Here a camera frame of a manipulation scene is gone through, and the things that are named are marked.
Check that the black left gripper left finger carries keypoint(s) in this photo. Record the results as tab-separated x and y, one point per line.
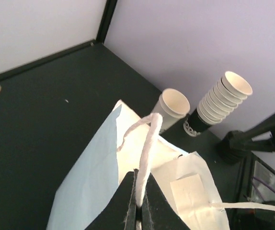
120	213

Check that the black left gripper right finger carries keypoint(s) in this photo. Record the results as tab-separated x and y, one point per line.
156	212

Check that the light blue paper bag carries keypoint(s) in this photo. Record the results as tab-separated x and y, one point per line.
125	142

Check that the single white paper cup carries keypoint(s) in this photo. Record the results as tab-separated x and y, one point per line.
173	106

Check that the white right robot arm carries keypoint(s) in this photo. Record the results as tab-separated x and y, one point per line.
260	138

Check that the stack of black lids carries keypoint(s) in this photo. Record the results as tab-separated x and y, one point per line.
230	155

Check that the stack of white paper cups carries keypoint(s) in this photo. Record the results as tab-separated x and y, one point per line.
219	102

